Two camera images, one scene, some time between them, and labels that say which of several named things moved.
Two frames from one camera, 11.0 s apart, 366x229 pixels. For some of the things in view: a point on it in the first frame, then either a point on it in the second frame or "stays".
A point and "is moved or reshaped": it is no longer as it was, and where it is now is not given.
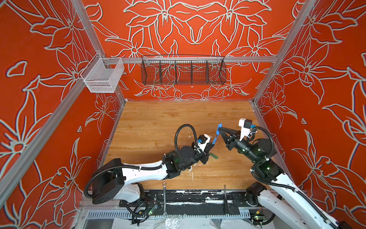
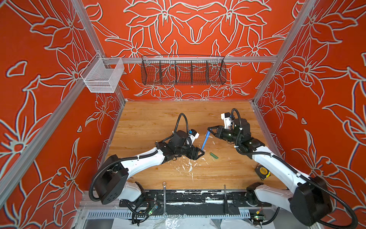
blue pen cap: [219, 126] is moved or reshaped
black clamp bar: [225, 201] stays
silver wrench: [165, 212] stays
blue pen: [215, 140] is moved or reshaped
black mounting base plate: [185, 202] stays
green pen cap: [214, 156] stays
